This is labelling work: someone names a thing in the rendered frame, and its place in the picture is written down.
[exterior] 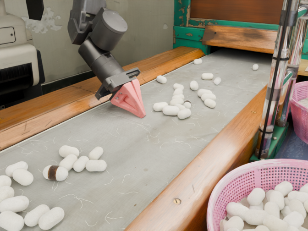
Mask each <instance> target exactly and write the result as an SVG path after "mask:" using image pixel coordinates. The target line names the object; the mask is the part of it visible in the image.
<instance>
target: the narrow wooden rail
mask: <svg viewBox="0 0 308 231"><path fill-rule="evenodd" d="M267 86H268V84H266V85H265V86H264V87H263V88H262V89H261V90H260V91H259V92H258V93H257V95H256V96H255V97H254V98H253V99H252V100H251V101H250V102H249V103H248V104H247V105H246V106H245V107H244V108H243V109H242V110H241V111H240V112H239V113H238V114H237V115H236V116H235V117H234V118H233V119H232V120H231V121H230V122H229V123H228V124H227V125H226V126H225V127H224V128H223V129H222V130H221V131H220V132H219V133H218V134H217V135H216V136H215V137H214V138H213V139H212V141H211V142H210V143H209V144H208V145H207V146H206V147H205V148H204V149H203V150H202V151H201V152H200V153H199V154H198V155H197V156H196V157H195V158H194V159H193V160H192V161H191V162H190V163H189V164H188V165H187V166H186V167H185V168H184V169H183V170H182V171H181V172H180V173H179V174H178V175H177V176H176V177H175V178H174V179H173V180H172V181H171V182H170V183H169V184H168V185H167V186H166V188H165V189H164V190H163V191H162V192H161V193H160V194H159V195H158V196H157V197H156V198H155V199H154V200H153V201H152V202H151V203H150V204H149V205H148V206H147V207H146V208H145V209H144V210H143V211H142V212H141V213H140V214H139V215H138V216H137V217H136V218H135V219H134V220H133V221H132V222H131V223H130V224H129V225H128V226H127V227H126V228H125V229H124V230H123V231H208V229H207V208H208V202H209V198H210V195H211V193H212V191H213V189H214V188H215V186H216V185H217V183H218V182H219V181H220V180H221V179H222V178H223V177H224V176H225V175H226V174H228V173H229V172H231V171H232V170H234V169H236V168H238V167H240V166H242V165H245V164H248V163H249V159H250V158H251V156H252V155H253V153H254V151H255V150H256V145H257V140H258V135H259V126H260V123H261V118H262V113H263V108H264V101H265V96H266V91H267Z"/></svg>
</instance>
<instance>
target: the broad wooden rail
mask: <svg viewBox="0 0 308 231"><path fill-rule="evenodd" d="M204 56H206V55H205V54H204V52H203V51H202V50H201V49H200V48H193V47H186V46H180V47H177V48H174V49H171V50H169V51H166V52H163V53H160V54H157V55H154V56H151V57H149V58H146V59H143V60H140V61H137V62H135V63H132V64H129V65H127V66H123V67H122V68H123V69H124V70H125V71H128V70H130V69H133V68H136V67H137V68H138V69H139V70H140V71H141V72H140V74H139V75H138V76H137V77H136V76H134V77H136V78H137V80H138V81H139V84H140V86H142V85H144V84H146V83H148V82H150V81H152V80H155V79H156V78H157V76H159V75H161V76H163V75H165V74H167V73H169V72H171V71H174V70H176V69H178V68H180V67H182V66H184V65H187V64H189V63H191V62H193V61H194V60H195V59H199V58H202V57H204ZM101 85H102V83H101V81H100V80H99V79H98V78H97V76H95V77H93V78H90V79H87V80H84V81H81V82H78V83H75V84H73V85H70V86H68V87H65V88H62V89H59V90H56V91H53V92H51V93H48V94H45V95H42V96H39V97H36V98H34V99H31V100H28V101H25V102H22V103H20V104H17V105H14V106H11V107H8V108H6V109H3V110H0V151H2V150H5V149H7V148H9V147H11V146H13V145H15V144H18V143H20V142H22V141H24V140H26V139H28V138H30V137H33V136H35V135H37V134H39V133H41V132H43V131H46V130H48V129H50V128H52V127H54V126H56V125H58V124H61V123H63V122H65V121H67V120H69V119H71V118H73V117H75V116H77V115H79V114H82V113H84V112H86V111H88V110H90V109H92V108H94V107H97V106H99V105H101V104H103V103H105V102H107V101H109V98H110V97H111V95H112V93H111V94H109V95H107V96H104V97H102V98H100V100H97V98H96V97H95V94H96V92H97V91H98V89H99V88H100V86H101Z"/></svg>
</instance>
